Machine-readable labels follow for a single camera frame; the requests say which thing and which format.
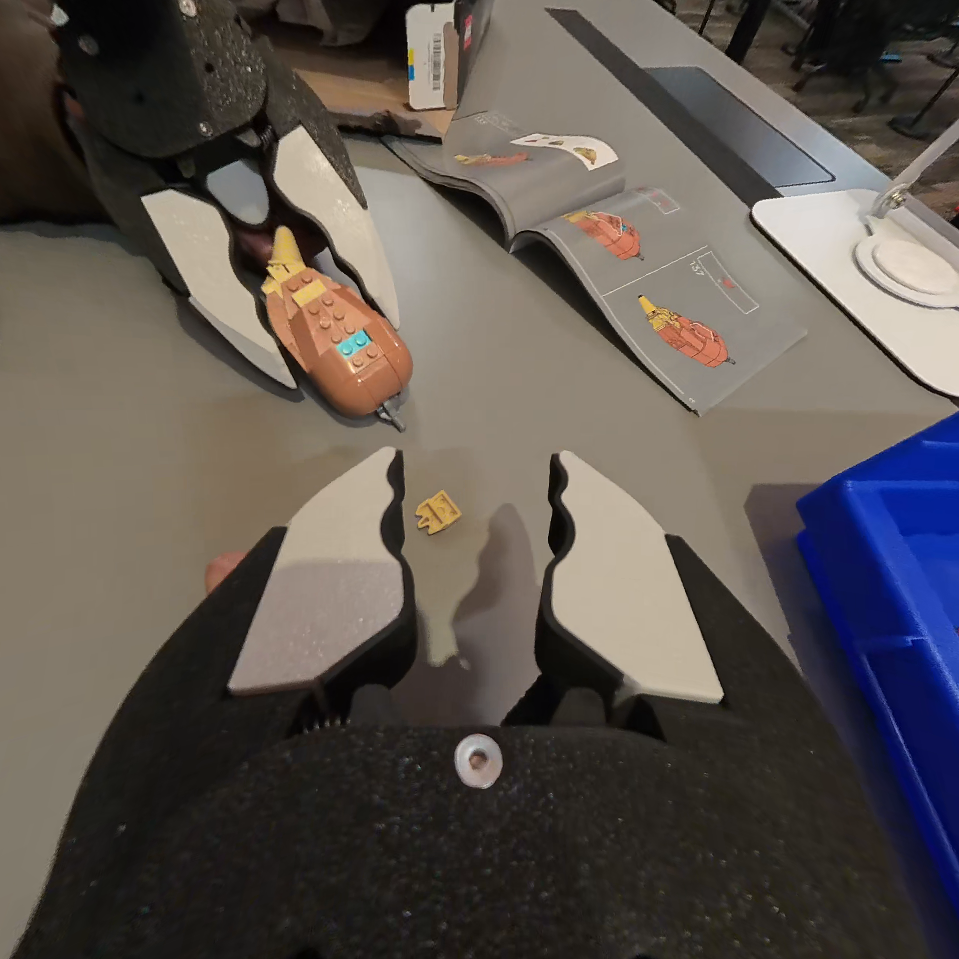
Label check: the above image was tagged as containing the grey instruction booklet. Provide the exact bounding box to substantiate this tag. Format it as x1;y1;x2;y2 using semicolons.
381;111;809;417

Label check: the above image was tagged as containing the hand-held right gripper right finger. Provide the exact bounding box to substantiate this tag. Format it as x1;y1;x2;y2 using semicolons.
534;450;725;724

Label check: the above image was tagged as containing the person's left forearm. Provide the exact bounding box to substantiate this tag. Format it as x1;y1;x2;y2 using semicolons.
0;0;113;222

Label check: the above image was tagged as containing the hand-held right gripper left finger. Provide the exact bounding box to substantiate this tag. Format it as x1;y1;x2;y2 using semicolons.
227;447;418;720

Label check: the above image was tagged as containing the person's right hand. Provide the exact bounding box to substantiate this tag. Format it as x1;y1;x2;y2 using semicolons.
204;552;250;596

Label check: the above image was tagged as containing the black office chair base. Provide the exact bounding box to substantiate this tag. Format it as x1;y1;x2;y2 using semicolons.
787;0;911;113

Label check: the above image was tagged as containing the brown toy brick ship model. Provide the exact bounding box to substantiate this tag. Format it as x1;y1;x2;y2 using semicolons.
261;225;415;434

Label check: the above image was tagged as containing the open blue plastic bin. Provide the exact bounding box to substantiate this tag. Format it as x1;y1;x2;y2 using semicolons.
796;411;959;911

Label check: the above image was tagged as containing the toy brick set box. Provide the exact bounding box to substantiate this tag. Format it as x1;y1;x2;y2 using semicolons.
294;0;497;141

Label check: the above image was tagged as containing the small tan toy brick piece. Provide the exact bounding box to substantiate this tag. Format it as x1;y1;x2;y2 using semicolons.
414;490;462;537

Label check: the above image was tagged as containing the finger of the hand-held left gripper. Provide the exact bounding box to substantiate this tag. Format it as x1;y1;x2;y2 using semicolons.
271;122;402;331
139;186;302;391

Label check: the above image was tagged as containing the white stand base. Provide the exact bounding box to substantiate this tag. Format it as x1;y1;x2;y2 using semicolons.
751;127;959;398

